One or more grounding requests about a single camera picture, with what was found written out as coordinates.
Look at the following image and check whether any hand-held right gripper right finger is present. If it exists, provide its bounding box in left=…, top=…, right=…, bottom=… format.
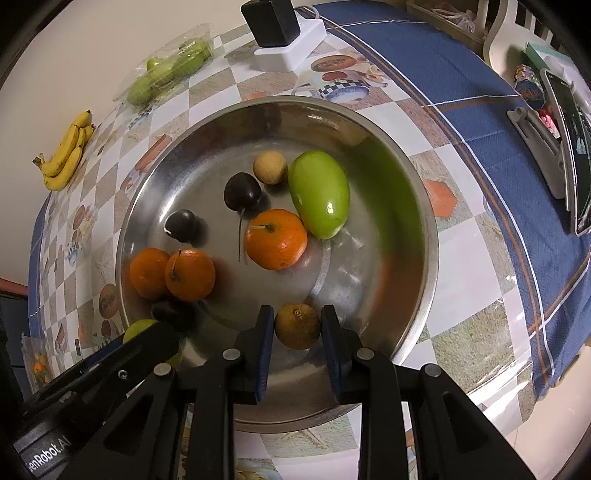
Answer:
left=321, top=305, right=539, bottom=480

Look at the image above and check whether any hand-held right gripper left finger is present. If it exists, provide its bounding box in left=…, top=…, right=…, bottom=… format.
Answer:
left=69, top=305, right=276, bottom=480

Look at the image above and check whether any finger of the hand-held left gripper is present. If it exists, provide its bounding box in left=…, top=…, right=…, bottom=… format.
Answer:
left=44, top=322, right=180, bottom=416

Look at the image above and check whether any round green fruit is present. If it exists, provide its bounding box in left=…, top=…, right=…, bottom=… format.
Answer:
left=122, top=318, right=183, bottom=367

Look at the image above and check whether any brown longan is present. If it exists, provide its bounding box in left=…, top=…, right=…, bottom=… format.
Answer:
left=274, top=302, right=321, bottom=350
left=253, top=151, right=288, bottom=186

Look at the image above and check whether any dark cherry without stem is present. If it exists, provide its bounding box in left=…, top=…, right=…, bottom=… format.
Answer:
left=151, top=300, right=197, bottom=332

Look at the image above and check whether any large orange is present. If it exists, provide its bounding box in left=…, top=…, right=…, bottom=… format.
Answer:
left=129, top=247, right=171, bottom=301

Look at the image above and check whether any small orange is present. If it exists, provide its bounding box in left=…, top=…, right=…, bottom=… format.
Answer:
left=165, top=248, right=217, bottom=302

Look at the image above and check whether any round steel plate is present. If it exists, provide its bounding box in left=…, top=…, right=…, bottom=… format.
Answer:
left=115, top=95, right=439, bottom=433

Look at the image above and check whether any orange with long stem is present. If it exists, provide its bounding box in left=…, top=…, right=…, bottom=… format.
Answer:
left=244, top=209, right=308, bottom=271

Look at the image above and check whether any dark plum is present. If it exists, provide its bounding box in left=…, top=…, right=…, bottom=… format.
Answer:
left=165, top=209, right=199, bottom=243

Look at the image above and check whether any elongated green fruit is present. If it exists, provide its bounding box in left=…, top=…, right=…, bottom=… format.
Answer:
left=288, top=150, right=351, bottom=240

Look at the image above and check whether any dark cherry with stem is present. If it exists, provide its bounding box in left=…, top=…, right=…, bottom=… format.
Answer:
left=224, top=172, right=262, bottom=264

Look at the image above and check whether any pile of small orange fruits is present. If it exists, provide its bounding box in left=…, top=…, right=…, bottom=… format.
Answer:
left=30, top=351, right=49, bottom=384

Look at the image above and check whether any pile of small green fruits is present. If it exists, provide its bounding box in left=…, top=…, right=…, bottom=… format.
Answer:
left=127, top=39, right=213, bottom=106

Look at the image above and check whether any dark cabinet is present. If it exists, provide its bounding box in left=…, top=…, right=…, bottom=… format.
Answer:
left=0, top=295, right=28, bottom=416

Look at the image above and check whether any reddish brown board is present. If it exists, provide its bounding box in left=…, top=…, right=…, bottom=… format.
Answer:
left=0, top=276, right=29, bottom=301

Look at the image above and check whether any yellow banana bunch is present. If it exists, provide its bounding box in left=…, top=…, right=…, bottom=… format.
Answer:
left=32, top=110, right=96, bottom=191

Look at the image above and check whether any checkered printed tablecloth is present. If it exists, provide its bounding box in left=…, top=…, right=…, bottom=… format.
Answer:
left=28, top=0, right=591, bottom=480

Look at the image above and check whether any clear plastic fruit box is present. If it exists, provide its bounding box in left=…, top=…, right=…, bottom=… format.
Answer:
left=112, top=27, right=219, bottom=109

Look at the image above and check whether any grey phone stand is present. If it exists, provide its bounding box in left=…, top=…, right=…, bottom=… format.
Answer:
left=507, top=107, right=571, bottom=200

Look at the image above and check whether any black smartphone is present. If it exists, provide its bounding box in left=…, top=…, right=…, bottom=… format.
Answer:
left=539, top=68, right=591, bottom=237

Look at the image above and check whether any small pink item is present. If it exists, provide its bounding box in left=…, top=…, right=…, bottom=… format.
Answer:
left=539, top=108, right=561, bottom=139

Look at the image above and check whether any colourful printed can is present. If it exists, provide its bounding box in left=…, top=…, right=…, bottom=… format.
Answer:
left=514, top=64, right=546, bottom=110

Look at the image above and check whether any black power adapter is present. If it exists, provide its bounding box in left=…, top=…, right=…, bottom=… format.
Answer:
left=240, top=0, right=301, bottom=48

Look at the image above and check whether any white chair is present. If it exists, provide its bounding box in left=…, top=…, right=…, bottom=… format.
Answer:
left=475, top=0, right=557, bottom=77

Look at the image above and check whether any green white box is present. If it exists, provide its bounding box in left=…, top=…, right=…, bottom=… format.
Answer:
left=523, top=41, right=573, bottom=75

